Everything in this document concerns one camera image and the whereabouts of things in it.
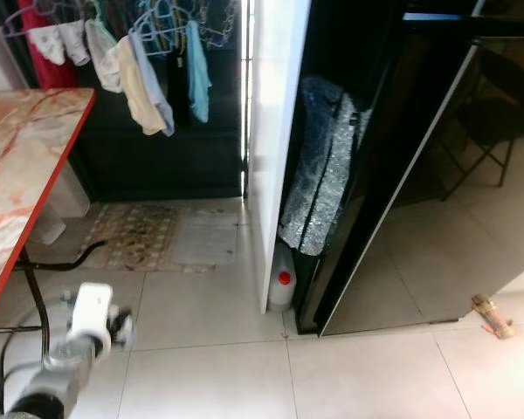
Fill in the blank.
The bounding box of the white fridge with black door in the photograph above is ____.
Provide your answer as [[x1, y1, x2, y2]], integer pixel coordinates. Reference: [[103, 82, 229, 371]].
[[243, 0, 524, 338]]

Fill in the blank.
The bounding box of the black metal table leg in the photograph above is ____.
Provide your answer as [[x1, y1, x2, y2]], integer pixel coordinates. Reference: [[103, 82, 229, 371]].
[[17, 247, 55, 361]]

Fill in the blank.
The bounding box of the pale patterned door mat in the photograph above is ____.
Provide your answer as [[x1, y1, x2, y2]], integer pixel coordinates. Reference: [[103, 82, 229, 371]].
[[70, 202, 244, 274]]

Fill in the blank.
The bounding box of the white plastic container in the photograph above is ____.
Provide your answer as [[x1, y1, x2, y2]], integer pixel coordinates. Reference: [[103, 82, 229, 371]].
[[35, 170, 93, 247]]

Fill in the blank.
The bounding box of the white jug with red cap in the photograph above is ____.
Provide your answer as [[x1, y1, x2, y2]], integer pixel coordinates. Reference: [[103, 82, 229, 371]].
[[265, 244, 299, 314]]

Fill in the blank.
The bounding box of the grey blue hanging garment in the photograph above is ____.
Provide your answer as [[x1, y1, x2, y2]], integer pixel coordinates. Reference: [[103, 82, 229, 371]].
[[131, 31, 176, 137]]

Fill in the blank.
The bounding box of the beige hanging garment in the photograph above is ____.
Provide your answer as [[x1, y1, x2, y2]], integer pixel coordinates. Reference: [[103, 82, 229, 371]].
[[114, 35, 169, 136]]

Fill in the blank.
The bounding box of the silver foil sheet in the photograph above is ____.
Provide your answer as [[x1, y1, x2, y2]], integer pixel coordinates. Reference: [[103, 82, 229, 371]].
[[278, 74, 363, 257]]

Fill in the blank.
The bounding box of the red hanging cloth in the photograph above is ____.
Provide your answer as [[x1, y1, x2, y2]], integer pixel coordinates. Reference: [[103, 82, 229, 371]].
[[16, 0, 78, 90]]

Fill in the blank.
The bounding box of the teal hanging garment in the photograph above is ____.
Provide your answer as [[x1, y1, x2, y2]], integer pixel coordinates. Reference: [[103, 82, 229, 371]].
[[185, 19, 213, 125]]

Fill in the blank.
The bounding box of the white hanging garment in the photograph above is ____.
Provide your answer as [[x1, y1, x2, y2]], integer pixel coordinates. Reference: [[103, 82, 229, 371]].
[[28, 24, 68, 66], [58, 19, 92, 67]]

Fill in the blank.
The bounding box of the purple clothes hanger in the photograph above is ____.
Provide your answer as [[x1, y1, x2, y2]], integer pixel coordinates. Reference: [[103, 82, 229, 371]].
[[0, 0, 58, 38]]

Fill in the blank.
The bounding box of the black floor cable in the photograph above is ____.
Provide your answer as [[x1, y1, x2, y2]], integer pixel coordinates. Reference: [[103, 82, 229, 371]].
[[20, 239, 107, 271]]

